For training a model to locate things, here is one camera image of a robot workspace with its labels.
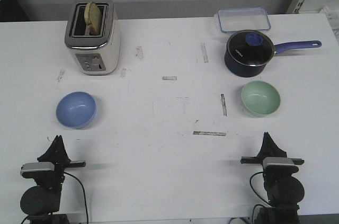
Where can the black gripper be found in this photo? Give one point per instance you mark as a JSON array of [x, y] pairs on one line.
[[272, 172], [53, 177]]

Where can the blue bowl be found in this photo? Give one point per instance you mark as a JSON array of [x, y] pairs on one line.
[[76, 110]]

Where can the green bowl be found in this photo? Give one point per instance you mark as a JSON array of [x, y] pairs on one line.
[[260, 98]]

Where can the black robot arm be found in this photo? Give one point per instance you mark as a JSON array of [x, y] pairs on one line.
[[41, 202], [284, 191]]

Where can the dark blue saucepan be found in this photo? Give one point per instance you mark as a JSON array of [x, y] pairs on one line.
[[251, 71]]

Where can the glass pot lid blue knob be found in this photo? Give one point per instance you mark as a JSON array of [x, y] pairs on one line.
[[250, 48]]

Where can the white silver toaster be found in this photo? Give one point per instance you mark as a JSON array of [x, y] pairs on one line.
[[94, 54]]

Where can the clear plastic food container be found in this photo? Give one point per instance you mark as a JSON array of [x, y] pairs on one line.
[[231, 20]]

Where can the toast slice in toaster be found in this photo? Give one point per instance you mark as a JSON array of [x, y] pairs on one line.
[[93, 18]]

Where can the black object at left edge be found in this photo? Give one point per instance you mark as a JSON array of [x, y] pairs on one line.
[[12, 11]]

